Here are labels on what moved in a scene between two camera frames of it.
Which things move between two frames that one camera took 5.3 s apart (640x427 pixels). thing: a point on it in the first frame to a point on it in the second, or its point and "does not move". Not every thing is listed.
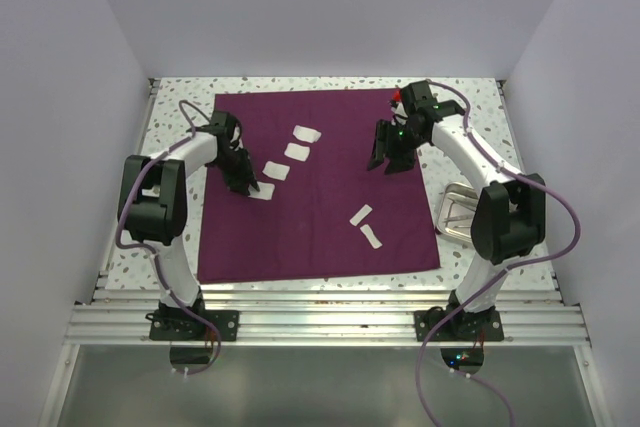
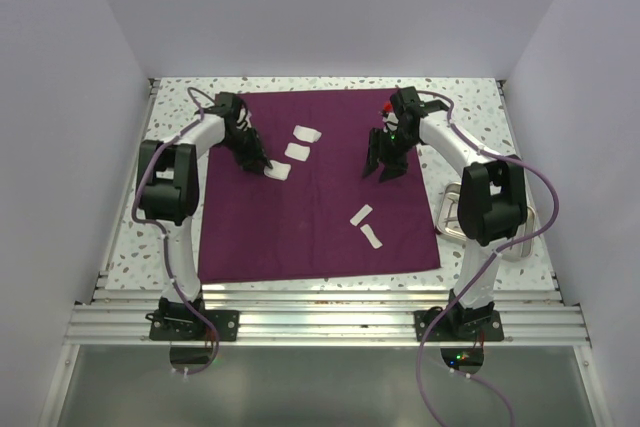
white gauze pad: (276, 170) does not move
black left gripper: (236, 183) to (249, 160)
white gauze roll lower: (368, 232) does not move
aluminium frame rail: (531, 316) does not move
